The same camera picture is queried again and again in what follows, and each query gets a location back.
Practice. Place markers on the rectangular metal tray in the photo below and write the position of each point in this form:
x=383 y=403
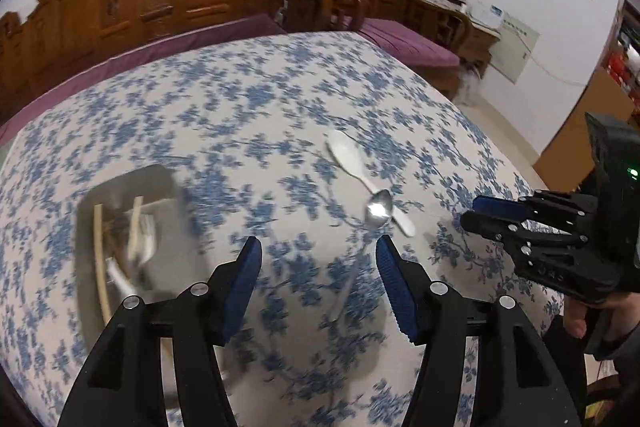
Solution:
x=165 y=197

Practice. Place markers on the person's right hand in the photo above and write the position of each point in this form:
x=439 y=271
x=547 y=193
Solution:
x=573 y=321

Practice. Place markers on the person's right forearm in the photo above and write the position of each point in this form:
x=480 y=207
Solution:
x=631 y=349

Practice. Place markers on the long purple seat cushion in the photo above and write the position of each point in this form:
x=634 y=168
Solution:
x=150 y=47

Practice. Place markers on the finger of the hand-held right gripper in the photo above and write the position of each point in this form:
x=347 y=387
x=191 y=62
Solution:
x=505 y=232
x=500 y=207

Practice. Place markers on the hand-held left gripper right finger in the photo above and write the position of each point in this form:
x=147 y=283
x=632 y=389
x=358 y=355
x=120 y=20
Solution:
x=395 y=287

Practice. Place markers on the wooden side table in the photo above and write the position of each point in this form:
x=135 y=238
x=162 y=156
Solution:
x=450 y=27

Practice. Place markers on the short purple seat cushion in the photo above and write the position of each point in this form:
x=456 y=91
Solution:
x=415 y=47

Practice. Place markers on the white wall cabinet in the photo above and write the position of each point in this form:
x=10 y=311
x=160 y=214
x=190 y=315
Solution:
x=515 y=52

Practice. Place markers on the metal spoon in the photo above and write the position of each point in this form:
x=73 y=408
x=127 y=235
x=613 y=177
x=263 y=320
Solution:
x=378 y=209

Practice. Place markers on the white rice spoon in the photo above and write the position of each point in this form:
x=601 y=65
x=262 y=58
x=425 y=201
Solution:
x=345 y=152

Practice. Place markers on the blue floral tablecloth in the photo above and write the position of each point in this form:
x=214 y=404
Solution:
x=275 y=107

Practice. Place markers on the light bamboo chopstick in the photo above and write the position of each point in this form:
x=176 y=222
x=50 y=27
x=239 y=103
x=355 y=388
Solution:
x=102 y=267
x=135 y=227

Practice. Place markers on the white plastic ladle spoon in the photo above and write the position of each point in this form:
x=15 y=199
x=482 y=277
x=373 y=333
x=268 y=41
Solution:
x=120 y=277

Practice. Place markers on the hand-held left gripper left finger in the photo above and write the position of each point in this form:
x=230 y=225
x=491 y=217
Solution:
x=245 y=282

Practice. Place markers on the white plastic fork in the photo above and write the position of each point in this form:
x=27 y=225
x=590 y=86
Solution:
x=148 y=239

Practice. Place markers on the white cardboard box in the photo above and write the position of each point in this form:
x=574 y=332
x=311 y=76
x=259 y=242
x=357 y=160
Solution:
x=487 y=14

